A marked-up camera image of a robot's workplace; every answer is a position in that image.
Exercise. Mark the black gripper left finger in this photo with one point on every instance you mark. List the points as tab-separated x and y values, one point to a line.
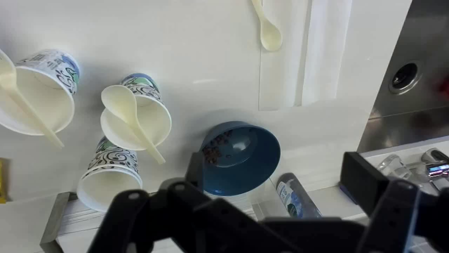
183	213

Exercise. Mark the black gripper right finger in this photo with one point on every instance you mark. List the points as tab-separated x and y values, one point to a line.
398	210

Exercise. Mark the patterned paper cup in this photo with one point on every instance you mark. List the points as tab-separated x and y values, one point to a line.
48	80
112	171
152	113

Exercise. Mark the cream plastic spoon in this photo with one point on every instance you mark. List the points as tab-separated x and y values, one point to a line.
123	103
11	87
270	35

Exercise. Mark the blue bowl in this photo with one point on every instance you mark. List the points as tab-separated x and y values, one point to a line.
239	157

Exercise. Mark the napkin holder with napkins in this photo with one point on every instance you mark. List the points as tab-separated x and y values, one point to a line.
71	227

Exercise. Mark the clear soap bottle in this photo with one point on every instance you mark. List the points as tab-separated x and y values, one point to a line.
295	198

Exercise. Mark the stainless steel sink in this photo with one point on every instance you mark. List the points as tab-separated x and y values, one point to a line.
413	102

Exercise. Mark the yellow packet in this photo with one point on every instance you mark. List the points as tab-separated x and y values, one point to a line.
4	181

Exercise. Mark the cream plastic spoon on counter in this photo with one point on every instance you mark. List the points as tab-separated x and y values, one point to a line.
270	35

